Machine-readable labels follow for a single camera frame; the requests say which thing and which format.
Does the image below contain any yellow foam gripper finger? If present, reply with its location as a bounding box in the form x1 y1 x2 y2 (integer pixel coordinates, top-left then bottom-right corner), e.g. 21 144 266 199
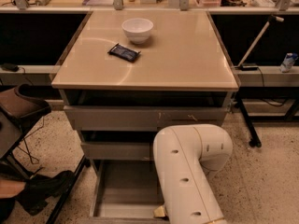
153 205 167 218

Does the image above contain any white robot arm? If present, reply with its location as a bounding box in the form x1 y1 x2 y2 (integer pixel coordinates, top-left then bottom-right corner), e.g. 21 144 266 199
153 124 233 224

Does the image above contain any grey bottom drawer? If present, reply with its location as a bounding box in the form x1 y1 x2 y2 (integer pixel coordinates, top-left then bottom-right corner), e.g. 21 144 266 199
82 161 170 224

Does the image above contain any grey drawer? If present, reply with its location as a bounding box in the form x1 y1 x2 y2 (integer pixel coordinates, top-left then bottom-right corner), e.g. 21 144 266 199
64 91 228 132
81 131 157 161
82 161 170 224

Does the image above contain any grey middle drawer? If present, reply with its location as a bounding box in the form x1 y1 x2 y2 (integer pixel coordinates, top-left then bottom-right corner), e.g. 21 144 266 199
81 131 157 161

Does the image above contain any grey top drawer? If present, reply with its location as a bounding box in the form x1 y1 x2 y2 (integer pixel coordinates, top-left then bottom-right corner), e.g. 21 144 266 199
64 91 228 132

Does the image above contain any grey drawer cabinet with counter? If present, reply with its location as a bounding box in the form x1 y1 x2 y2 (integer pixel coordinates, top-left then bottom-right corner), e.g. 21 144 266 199
50 9 240 173

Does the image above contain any black table leg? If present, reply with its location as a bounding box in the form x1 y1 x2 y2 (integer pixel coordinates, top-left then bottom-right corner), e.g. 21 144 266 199
236 95 262 147

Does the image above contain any black shoe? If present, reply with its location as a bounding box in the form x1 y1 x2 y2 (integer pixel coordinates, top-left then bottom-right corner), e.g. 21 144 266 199
15 170 75 216

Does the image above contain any dark blue snack packet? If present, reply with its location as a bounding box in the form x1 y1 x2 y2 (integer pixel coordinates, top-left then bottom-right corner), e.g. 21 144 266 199
107 44 140 63

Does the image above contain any black power adapter right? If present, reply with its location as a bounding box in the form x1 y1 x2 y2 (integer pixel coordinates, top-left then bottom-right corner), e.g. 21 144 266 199
240 63 259 71

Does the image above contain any black power adapter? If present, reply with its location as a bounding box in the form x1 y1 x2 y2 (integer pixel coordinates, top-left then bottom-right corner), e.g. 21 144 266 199
240 63 259 71
1 63 19 72

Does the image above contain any brown office chair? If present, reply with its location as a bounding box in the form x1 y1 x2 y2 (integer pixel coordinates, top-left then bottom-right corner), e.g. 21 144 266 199
0 84 51 160

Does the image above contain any white ceramic bowl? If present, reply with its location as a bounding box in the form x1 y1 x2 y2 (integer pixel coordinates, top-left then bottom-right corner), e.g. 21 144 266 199
121 18 153 44

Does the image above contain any black power adapter left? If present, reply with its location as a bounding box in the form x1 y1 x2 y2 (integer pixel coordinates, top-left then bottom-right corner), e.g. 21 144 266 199
1 63 19 72

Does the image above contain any white stick with black tip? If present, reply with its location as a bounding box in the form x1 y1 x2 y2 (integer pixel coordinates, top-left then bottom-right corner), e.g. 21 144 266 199
235 15 284 70

